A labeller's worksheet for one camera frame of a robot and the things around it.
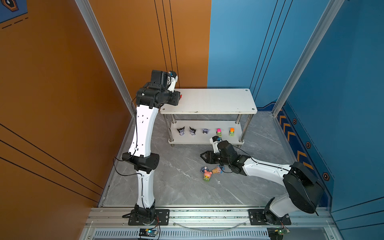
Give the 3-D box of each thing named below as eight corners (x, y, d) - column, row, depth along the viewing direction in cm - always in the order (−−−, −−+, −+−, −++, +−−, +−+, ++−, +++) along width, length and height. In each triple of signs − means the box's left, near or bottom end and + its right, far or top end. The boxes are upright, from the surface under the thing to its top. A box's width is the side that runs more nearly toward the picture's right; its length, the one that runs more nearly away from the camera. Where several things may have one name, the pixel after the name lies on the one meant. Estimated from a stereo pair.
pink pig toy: (203, 181, 86) (204, 178, 82) (203, 174, 89) (203, 171, 85) (211, 181, 86) (212, 178, 82) (211, 174, 89) (211, 171, 85)
